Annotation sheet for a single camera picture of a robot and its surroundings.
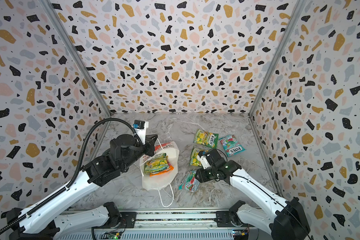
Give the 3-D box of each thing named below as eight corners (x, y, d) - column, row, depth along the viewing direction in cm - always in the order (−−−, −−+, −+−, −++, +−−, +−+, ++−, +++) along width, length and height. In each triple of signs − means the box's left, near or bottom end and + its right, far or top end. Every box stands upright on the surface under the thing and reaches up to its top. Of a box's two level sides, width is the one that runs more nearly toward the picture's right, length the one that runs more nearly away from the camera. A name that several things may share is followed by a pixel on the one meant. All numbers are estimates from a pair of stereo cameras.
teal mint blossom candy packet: (228, 156, 100) (229, 154, 97) (218, 140, 109) (219, 136, 106) (244, 152, 102) (245, 149, 100) (233, 135, 111) (235, 132, 109)
